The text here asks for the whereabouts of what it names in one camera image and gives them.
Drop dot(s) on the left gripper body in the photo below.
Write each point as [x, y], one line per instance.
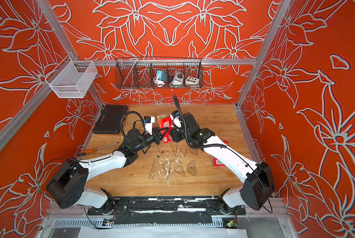
[154, 138]

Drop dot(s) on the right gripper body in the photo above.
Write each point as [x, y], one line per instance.
[178, 135]

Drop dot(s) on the clear triangle ruler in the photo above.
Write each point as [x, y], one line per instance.
[177, 166]
[179, 149]

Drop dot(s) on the clear protractor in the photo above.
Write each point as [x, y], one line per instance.
[193, 151]
[191, 168]

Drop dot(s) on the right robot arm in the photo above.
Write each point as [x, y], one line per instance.
[256, 178]

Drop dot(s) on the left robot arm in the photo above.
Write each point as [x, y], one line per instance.
[68, 185]

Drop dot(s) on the black tool case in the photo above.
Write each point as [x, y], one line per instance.
[110, 119]

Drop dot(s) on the white grey device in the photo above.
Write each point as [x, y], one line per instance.
[177, 79]

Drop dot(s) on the blue white box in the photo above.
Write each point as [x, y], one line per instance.
[162, 76]

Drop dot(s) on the white dotted cube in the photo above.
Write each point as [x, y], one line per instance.
[191, 81]

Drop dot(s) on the white mesh basket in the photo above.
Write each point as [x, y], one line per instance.
[71, 81]

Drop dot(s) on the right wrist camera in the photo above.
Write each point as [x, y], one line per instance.
[175, 117]

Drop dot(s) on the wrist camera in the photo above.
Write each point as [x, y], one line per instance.
[149, 121]
[175, 117]

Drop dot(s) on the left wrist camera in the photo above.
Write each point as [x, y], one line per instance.
[149, 121]

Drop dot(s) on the black wire basket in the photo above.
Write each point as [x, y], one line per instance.
[140, 72]

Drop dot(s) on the orange handled screwdriver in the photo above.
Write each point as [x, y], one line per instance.
[88, 151]

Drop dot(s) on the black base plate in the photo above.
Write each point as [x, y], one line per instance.
[165, 211]

